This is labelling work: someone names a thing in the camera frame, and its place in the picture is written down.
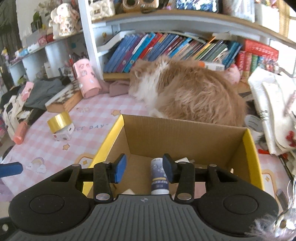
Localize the white shelf unit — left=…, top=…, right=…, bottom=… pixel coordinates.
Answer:
left=9, top=0, right=296, bottom=82

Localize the grey cloth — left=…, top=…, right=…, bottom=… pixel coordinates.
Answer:
left=24, top=78, right=65, bottom=110

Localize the orange white cat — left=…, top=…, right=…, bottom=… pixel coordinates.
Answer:
left=128, top=56, right=246, bottom=127

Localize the yellow cardboard box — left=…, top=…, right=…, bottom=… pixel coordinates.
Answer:
left=90, top=114, right=264, bottom=195

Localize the small white staples box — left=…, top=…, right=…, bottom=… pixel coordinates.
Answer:
left=53, top=123, right=75, bottom=142

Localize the pink plush toy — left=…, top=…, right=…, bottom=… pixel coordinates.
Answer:
left=223, top=64, right=240, bottom=85

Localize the yellow tape roll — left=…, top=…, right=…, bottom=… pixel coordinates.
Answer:
left=47, top=111, right=72, bottom=133

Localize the mauve folded cloth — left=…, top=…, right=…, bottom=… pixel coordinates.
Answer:
left=100, top=80, right=130, bottom=97

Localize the pink tube bottle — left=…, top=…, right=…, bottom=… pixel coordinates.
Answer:
left=13, top=121, right=28, bottom=145

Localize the pile of papers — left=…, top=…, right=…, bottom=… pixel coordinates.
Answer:
left=248, top=67, right=295, bottom=156

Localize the wooden chess board box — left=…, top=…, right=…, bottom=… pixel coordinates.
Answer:
left=45, top=80, right=83, bottom=113

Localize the pink checkered tablecloth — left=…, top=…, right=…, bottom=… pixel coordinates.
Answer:
left=3, top=94, right=289, bottom=195

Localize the pink cylindrical tin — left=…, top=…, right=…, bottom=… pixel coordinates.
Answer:
left=73, top=58, right=101, bottom=98

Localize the row of books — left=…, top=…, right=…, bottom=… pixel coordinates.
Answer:
left=103, top=31, right=279, bottom=78

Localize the small white blue bottle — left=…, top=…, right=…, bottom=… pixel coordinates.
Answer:
left=151, top=158, right=170, bottom=195

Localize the white tote bag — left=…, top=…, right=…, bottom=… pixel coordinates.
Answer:
left=3, top=95, right=31, bottom=140

